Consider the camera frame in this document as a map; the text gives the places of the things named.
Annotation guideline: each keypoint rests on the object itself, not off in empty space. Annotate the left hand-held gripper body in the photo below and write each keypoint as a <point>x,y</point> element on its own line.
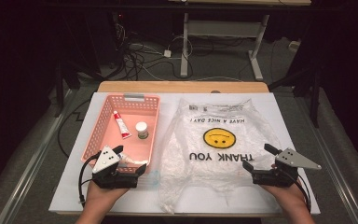
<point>105,160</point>

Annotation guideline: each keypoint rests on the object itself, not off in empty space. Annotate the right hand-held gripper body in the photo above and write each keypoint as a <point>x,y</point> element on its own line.
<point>287,158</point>

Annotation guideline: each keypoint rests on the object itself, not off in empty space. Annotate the white squeezed tube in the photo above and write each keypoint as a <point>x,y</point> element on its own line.
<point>134,161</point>

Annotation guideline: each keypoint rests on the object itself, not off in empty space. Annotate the pink perforated plastic basket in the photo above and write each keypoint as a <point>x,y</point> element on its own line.
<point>130,145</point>

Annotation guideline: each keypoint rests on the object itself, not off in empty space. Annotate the red and white tube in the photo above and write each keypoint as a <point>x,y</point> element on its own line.
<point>121,124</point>

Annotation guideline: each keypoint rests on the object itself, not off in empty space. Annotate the clear smiley-face plastic bag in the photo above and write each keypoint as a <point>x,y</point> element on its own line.
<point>217,174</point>

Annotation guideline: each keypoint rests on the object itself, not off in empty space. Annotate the person's left hand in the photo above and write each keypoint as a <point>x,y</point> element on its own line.
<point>102,197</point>

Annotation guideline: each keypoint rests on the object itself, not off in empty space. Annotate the person's right hand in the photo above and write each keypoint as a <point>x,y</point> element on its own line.
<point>286,197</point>

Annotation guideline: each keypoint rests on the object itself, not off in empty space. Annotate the clear plastic packet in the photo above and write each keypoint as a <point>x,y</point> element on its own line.
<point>154,179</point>

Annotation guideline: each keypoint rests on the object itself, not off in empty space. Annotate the small white-capped jar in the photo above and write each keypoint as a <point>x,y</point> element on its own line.
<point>141,127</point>

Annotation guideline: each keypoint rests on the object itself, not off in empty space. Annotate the white board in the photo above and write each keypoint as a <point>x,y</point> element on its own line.
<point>74,186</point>

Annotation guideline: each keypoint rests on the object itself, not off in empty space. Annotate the dark stand leg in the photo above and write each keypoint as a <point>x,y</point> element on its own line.
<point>59,90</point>
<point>314,99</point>

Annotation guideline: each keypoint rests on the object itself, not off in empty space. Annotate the wooden table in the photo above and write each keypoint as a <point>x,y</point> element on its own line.
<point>183,86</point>

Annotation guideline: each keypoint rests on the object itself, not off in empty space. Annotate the white power strip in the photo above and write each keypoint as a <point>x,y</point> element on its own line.
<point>294,45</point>

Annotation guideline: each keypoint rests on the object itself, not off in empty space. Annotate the white power adapter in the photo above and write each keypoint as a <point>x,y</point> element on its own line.
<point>167,53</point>

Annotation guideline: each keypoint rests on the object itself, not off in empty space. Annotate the metal floor rail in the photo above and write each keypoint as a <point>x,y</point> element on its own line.
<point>332,161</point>
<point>31,168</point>

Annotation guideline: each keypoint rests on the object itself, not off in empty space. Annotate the white desk frame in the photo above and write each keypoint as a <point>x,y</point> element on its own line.
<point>185,46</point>

